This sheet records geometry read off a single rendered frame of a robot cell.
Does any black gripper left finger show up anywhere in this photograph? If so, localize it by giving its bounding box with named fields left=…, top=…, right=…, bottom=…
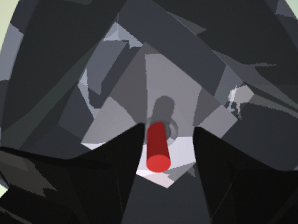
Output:
left=0, top=123, right=145, bottom=224

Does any red peg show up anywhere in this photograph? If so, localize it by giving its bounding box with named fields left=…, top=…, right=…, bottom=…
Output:
left=146, top=123, right=172, bottom=172

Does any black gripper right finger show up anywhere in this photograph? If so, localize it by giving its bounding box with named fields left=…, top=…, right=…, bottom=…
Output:
left=192, top=125, right=298, bottom=224

